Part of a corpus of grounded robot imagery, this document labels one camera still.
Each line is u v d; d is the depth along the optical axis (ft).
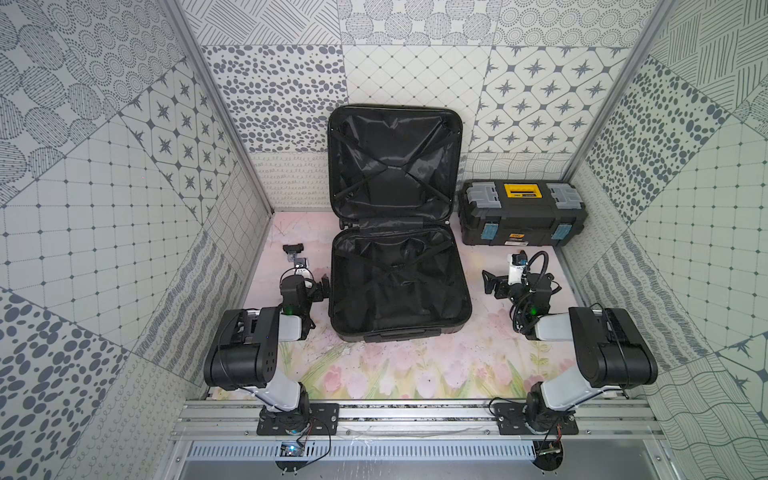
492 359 2.77
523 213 3.23
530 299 2.44
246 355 1.49
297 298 2.40
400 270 3.04
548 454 2.40
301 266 2.70
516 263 2.68
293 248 3.53
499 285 2.78
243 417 2.49
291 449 2.35
